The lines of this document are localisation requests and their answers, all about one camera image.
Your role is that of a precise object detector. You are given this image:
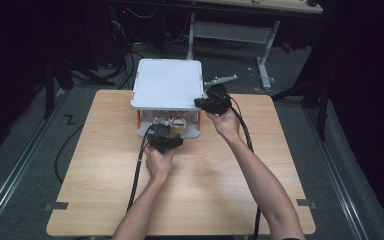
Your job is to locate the aluminium floor rail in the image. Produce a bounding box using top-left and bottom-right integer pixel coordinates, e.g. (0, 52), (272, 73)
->
(304, 106), (372, 240)
(0, 89), (66, 232)

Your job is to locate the black metal stand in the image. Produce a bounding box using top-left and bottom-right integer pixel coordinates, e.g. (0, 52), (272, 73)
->
(42, 55), (115, 120)
(271, 79), (332, 142)

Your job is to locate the black zigzag tape mark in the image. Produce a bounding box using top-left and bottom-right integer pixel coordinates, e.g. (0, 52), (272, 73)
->
(62, 113), (78, 126)

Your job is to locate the thin black floor cable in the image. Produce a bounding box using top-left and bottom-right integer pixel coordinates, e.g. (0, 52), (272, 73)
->
(54, 122), (85, 185)

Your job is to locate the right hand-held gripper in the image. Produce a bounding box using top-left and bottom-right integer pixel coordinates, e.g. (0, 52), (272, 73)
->
(194, 75), (239, 116)

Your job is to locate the person's left hand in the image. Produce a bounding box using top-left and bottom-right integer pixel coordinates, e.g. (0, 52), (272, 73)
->
(144, 144), (177, 184)

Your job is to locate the desk with white legs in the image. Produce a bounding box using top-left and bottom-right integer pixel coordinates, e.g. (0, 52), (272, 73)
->
(185, 0), (324, 92)

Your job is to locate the person's right hand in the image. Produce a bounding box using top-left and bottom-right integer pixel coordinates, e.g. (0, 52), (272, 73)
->
(205, 107), (243, 142)

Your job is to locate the white shoe rack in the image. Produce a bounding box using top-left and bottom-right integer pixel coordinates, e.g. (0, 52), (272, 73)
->
(130, 58), (205, 140)

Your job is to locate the bundle of dark cables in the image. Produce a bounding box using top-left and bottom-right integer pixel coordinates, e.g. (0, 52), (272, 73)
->
(109, 6), (158, 91)

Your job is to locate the grey tape strip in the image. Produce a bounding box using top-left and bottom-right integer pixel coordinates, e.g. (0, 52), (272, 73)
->
(44, 201), (70, 212)
(295, 198), (318, 210)

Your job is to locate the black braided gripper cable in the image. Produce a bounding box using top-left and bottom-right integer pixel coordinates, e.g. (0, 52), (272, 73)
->
(227, 95), (262, 240)
(126, 124), (155, 214)

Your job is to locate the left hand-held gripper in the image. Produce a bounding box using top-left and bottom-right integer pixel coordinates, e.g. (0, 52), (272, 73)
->
(146, 123), (185, 155)

